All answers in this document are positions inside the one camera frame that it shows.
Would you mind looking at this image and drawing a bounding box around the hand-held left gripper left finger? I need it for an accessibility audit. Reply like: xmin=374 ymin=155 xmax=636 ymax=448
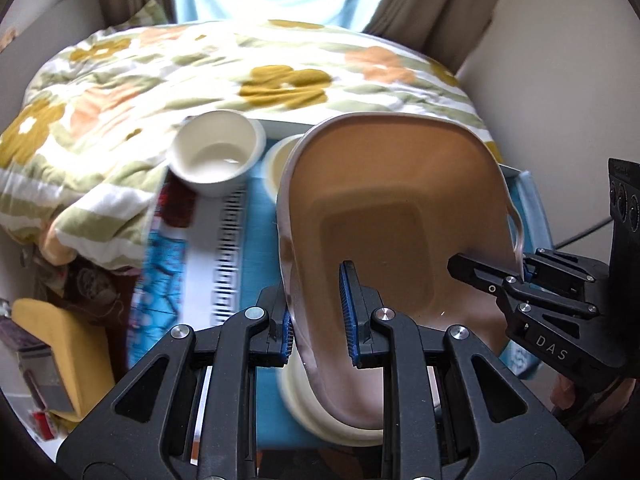
xmin=56 ymin=282 xmax=293 ymax=480

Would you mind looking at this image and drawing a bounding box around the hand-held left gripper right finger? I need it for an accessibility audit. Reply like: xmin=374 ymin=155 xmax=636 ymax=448
xmin=339 ymin=261 xmax=584 ymax=480

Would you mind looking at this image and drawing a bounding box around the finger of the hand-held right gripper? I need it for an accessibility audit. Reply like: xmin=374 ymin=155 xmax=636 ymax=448
xmin=446 ymin=252 xmax=526 ymax=308
xmin=522 ymin=246 xmax=607 ymax=306

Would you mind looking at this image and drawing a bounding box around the yellow rimmed plate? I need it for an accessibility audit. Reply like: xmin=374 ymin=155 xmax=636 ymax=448
xmin=276 ymin=350 xmax=386 ymax=448

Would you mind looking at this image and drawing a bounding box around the pink square bowl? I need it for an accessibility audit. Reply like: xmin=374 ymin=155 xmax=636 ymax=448
xmin=276 ymin=112 xmax=526 ymax=431

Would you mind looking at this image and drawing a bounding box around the cream round bowl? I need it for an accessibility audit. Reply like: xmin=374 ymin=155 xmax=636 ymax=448
xmin=262 ymin=135 xmax=306 ymax=201

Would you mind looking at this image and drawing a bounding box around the small white bowl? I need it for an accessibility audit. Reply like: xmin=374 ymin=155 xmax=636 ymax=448
xmin=166 ymin=110 xmax=267 ymax=198

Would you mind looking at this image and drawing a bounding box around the person's right hand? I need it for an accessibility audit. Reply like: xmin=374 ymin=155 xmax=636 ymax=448
xmin=550 ymin=375 xmax=632 ymax=413

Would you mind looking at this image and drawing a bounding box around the blue patterned tablecloth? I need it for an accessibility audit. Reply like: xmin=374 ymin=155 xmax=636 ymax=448
xmin=127 ymin=120 xmax=551 ymax=451

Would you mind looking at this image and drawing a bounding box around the yellow padded seat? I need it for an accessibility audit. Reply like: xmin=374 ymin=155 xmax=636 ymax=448
xmin=11 ymin=299 xmax=117 ymax=421

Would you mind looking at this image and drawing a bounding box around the grey box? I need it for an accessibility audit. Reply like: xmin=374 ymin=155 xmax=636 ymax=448
xmin=17 ymin=345 xmax=75 ymax=412

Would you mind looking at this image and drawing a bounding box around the floral striped blanket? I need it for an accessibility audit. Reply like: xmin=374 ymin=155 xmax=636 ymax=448
xmin=0 ymin=20 xmax=498 ymax=266

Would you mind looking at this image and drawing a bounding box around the green patterned pillow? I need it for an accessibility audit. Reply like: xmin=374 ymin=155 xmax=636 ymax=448
xmin=117 ymin=0 xmax=173 ymax=28

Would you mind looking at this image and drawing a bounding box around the grey headboard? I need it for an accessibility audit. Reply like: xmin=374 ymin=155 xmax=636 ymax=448
xmin=0 ymin=0 xmax=108 ymax=61

